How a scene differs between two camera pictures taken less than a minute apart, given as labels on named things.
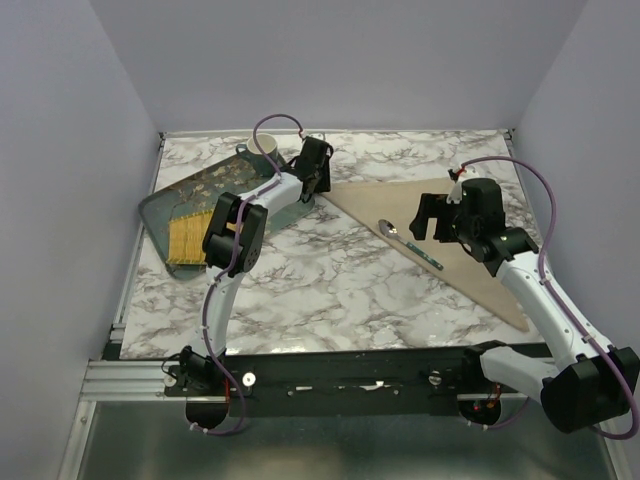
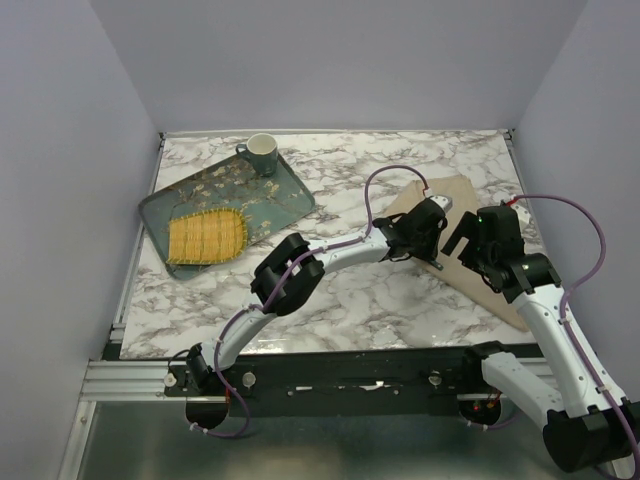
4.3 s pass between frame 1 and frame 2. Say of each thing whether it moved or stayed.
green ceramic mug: stayed
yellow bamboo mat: stayed
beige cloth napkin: moved
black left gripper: moved
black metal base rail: stayed
